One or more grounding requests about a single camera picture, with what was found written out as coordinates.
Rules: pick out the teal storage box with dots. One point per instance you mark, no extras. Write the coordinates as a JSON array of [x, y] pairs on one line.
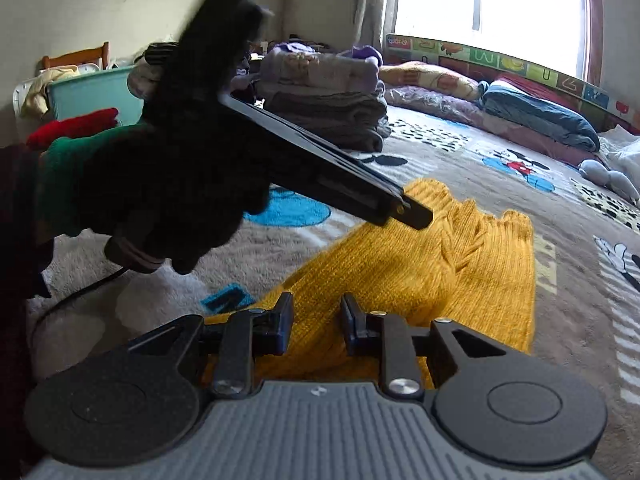
[[90, 95]]

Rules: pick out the yellow cartoon pillow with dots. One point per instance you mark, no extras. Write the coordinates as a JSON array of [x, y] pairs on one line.
[[430, 80]]

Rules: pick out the white pillow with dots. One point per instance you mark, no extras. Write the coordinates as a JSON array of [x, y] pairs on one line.
[[625, 147]]

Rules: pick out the pale curtain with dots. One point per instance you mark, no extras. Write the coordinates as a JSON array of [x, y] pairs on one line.
[[377, 0]]

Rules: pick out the purple floral pillow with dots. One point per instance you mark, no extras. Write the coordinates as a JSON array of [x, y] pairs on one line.
[[450, 107]]

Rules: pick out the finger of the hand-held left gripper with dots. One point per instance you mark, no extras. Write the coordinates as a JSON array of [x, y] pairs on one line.
[[415, 215]]

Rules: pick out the colourful picture headboard mat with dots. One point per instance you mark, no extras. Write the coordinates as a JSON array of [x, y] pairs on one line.
[[525, 65]]

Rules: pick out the light blue plush toy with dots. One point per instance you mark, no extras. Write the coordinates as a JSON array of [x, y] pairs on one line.
[[600, 172]]

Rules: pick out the wooden chair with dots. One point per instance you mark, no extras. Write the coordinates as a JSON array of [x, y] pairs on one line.
[[75, 55]]

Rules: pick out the red cloth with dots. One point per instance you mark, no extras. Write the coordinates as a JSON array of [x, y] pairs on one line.
[[75, 127]]

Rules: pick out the cartoon printed blanket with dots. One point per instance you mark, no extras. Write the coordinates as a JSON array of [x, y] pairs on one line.
[[565, 310]]

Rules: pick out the white plastic basket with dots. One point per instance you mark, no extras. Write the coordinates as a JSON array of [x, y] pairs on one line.
[[19, 100]]

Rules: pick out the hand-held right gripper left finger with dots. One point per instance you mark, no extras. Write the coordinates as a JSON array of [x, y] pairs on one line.
[[285, 320]]

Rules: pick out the person's left hand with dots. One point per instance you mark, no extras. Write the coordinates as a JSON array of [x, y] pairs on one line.
[[175, 185]]

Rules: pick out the bright window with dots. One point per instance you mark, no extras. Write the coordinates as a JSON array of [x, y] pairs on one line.
[[500, 10]]

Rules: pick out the folded blue quilt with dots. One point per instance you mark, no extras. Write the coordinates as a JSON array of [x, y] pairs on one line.
[[540, 115]]

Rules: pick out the yellow knit sweater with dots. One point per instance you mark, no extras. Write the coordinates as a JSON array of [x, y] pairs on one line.
[[450, 270]]

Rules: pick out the pale yellow cloth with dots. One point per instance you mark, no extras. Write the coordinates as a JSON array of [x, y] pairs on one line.
[[37, 95]]

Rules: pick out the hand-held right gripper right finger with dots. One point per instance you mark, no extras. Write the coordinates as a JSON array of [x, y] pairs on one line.
[[350, 325]]

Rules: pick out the purple and grey clothes stack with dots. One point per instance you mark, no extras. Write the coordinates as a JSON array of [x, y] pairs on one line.
[[325, 110]]

